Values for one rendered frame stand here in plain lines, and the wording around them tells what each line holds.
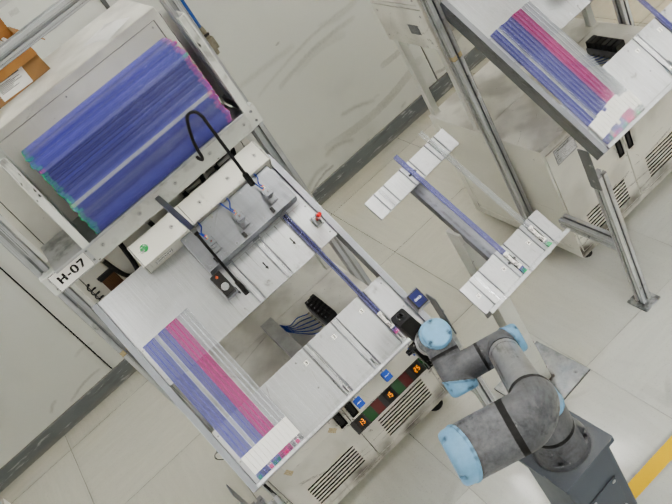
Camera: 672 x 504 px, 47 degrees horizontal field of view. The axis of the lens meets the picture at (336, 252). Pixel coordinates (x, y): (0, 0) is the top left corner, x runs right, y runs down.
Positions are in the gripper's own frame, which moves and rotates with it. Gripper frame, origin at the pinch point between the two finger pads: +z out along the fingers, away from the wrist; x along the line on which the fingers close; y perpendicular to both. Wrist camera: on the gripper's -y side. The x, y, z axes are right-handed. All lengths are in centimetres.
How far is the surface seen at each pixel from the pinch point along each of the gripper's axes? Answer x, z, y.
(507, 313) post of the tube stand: 35.0, 31.8, 12.2
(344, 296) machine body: 2, 44, -30
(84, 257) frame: -51, -9, -81
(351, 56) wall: 110, 149, -136
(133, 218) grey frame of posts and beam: -34, -9, -80
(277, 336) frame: -24, 43, -36
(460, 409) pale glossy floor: 8, 76, 26
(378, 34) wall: 129, 149, -136
